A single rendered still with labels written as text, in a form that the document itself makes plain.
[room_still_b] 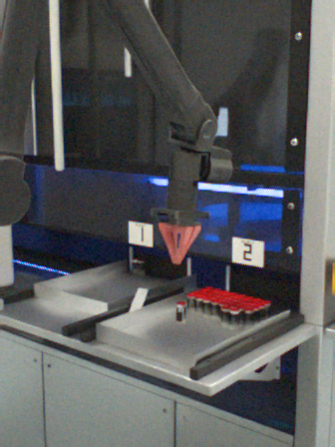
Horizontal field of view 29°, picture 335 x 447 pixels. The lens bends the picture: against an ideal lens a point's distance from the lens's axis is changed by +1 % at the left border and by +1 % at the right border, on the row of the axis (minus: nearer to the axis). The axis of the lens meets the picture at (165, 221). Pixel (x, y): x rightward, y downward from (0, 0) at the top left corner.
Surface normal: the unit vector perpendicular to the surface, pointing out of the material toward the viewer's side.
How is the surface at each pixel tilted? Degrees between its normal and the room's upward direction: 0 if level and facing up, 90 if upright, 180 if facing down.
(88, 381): 90
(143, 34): 102
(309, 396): 90
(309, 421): 90
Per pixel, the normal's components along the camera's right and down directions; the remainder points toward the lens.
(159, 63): 0.59, 0.35
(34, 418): -0.64, 0.14
